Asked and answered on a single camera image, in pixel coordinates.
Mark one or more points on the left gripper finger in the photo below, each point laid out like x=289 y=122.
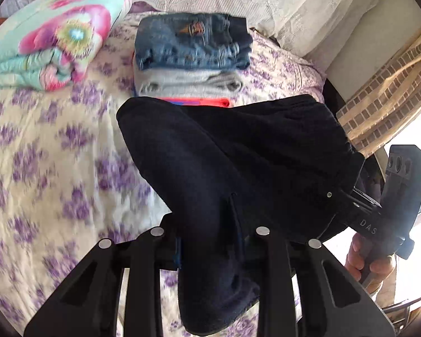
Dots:
x=177 y=253

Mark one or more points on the navy blue track pants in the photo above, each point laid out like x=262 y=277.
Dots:
x=223 y=172

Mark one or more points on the right hand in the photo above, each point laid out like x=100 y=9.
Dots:
x=355 y=263

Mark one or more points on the beige brick pattern curtain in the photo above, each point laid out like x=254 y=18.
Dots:
x=384 y=105

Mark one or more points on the purple floral bedspread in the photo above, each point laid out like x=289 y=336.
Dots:
x=67 y=178

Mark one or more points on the folded red garment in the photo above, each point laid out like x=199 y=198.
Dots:
x=198 y=101

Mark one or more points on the folded grey garment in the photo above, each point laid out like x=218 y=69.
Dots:
x=180 y=83

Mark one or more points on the folded blue jeans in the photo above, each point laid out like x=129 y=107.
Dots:
x=193 y=42

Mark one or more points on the colourful floral folded quilt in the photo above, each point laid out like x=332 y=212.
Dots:
x=49 y=43

